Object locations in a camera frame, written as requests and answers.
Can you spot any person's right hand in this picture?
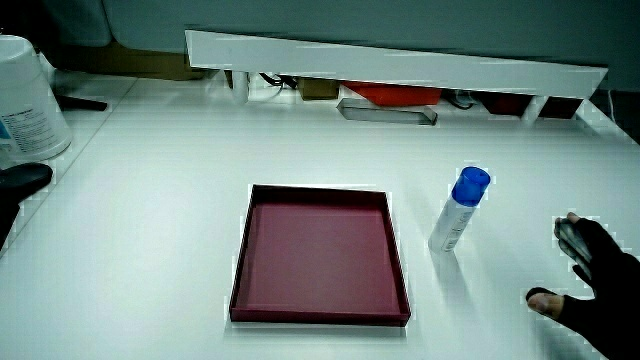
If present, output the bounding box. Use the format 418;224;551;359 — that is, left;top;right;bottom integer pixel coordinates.
524;212;640;360

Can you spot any white glue bottle blue cap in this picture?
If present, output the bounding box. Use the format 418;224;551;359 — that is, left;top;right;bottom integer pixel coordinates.
427;165;492;254

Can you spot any white desk shelf riser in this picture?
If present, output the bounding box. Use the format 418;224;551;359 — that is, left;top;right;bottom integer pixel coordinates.
184;29;609;126

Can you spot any white desk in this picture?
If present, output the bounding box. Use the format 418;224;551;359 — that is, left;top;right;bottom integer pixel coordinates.
0;74;640;360

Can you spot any dark red box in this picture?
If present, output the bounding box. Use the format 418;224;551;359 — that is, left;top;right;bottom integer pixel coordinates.
472;90;584;120

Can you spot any maroon shallow tray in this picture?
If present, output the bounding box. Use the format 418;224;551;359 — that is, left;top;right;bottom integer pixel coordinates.
228;183;412;328

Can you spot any orange box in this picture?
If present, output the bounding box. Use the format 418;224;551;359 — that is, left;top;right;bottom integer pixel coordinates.
341;82;444;107

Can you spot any olive brown box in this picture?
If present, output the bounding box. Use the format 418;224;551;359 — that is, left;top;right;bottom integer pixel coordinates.
298;77;341;102

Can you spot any brown cardboard box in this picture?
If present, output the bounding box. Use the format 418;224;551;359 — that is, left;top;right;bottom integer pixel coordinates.
54;42;209;82

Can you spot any black rounded object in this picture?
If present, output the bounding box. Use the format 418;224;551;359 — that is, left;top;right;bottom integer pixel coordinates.
0;162;54;250

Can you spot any white plastic bucket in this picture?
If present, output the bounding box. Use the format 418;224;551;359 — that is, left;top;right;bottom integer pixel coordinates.
0;34;74;164

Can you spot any black cable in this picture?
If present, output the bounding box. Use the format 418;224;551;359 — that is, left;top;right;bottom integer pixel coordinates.
258;72;299;91

